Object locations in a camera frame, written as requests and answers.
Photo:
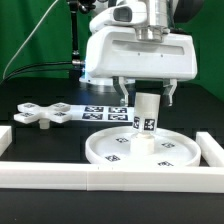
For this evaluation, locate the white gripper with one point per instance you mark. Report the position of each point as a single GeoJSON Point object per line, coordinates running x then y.
{"type": "Point", "coordinates": [116, 52]}

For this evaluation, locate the white round table top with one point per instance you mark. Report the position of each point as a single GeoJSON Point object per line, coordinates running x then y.
{"type": "Point", "coordinates": [125, 146]}

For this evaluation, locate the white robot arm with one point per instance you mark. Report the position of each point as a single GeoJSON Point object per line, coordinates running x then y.
{"type": "Point", "coordinates": [151, 20]}

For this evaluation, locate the white marker sheet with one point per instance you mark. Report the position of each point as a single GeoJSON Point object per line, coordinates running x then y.
{"type": "Point", "coordinates": [102, 113]}

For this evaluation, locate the white cross-shaped table base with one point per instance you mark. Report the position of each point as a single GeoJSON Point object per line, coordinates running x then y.
{"type": "Point", "coordinates": [30, 112]}

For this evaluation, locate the white right fence rail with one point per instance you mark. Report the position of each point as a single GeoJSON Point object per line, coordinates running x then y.
{"type": "Point", "coordinates": [212, 152]}

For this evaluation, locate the white fence rail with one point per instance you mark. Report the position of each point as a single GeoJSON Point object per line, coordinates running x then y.
{"type": "Point", "coordinates": [212, 152]}
{"type": "Point", "coordinates": [5, 138]}
{"type": "Point", "coordinates": [90, 177]}

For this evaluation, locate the black camera stand pole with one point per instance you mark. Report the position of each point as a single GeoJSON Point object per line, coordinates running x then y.
{"type": "Point", "coordinates": [83, 6]}

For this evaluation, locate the white left fence rail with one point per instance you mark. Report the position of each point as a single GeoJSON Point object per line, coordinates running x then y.
{"type": "Point", "coordinates": [5, 138]}

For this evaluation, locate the white front fence rail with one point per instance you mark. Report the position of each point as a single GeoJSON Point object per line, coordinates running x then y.
{"type": "Point", "coordinates": [90, 177]}

